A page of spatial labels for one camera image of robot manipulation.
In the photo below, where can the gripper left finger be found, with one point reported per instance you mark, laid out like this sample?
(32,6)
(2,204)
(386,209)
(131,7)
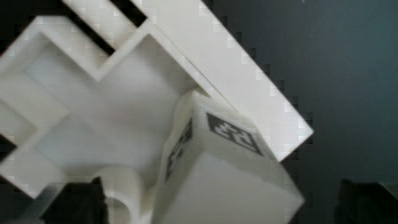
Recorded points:
(69,204)

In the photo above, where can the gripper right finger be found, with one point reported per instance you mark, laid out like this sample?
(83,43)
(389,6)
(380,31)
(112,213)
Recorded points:
(366,203)

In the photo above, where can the white chair leg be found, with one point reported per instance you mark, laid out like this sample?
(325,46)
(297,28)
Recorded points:
(224,185)

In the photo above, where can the white chair seat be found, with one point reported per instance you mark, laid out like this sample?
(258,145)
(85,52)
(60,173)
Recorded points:
(85,116)

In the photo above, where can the white U-shaped fence frame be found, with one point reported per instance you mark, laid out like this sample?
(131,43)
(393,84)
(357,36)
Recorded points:
(179,23)

